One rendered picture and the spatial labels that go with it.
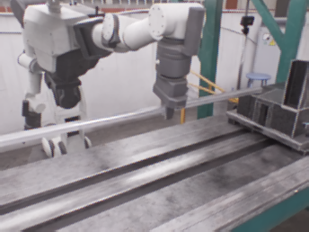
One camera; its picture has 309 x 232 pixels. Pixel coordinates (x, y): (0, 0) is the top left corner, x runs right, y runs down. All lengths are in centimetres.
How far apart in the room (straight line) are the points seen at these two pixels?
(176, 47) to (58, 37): 63
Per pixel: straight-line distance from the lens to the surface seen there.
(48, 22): 109
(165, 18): 50
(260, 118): 93
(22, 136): 56
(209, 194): 63
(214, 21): 148
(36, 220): 62
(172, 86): 56
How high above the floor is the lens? 116
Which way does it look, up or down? 22 degrees down
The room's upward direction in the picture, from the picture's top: straight up
